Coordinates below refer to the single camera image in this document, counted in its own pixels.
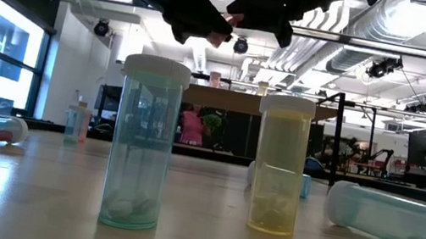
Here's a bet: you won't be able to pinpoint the teal medicine bottle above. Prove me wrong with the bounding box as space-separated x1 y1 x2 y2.
319 178 426 239

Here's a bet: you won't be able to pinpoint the black ceiling light rail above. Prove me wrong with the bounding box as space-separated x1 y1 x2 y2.
52 0 426 59

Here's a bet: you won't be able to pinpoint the silver ventilation duct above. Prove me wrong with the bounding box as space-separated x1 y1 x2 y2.
325 0 426 86

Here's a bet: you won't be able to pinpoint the pink medicine bottle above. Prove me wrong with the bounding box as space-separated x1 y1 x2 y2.
72 100 95 144

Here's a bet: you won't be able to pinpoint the pink bottle orange tablets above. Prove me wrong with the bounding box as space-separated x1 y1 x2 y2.
207 70 223 90

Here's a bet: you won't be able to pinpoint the person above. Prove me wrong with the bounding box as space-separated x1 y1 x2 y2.
177 103 210 148

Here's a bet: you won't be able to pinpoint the yellow medicine bottle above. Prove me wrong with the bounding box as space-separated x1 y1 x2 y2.
256 80 270 98
240 92 318 239

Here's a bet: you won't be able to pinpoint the black table frame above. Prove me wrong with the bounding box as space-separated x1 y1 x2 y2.
0 112 426 201

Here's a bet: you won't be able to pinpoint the blue medicine bottle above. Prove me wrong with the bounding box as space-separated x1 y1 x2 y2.
290 84 304 99

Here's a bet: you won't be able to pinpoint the green background plant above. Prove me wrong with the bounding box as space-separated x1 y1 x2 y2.
194 109 224 149

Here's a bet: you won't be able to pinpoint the blue round chair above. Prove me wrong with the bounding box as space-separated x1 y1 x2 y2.
302 155 326 177

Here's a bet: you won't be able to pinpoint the black computer monitor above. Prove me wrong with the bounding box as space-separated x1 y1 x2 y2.
94 82 124 114
404 132 426 170

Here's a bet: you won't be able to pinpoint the black background rig frame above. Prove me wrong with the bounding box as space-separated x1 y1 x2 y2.
335 100 426 191

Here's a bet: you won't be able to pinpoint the black ceiling spotlight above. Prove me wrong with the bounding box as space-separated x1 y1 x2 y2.
363 53 405 84
91 17 112 39
231 35 251 56

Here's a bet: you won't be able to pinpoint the wooden shelf black frame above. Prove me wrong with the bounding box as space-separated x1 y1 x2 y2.
119 58 350 187

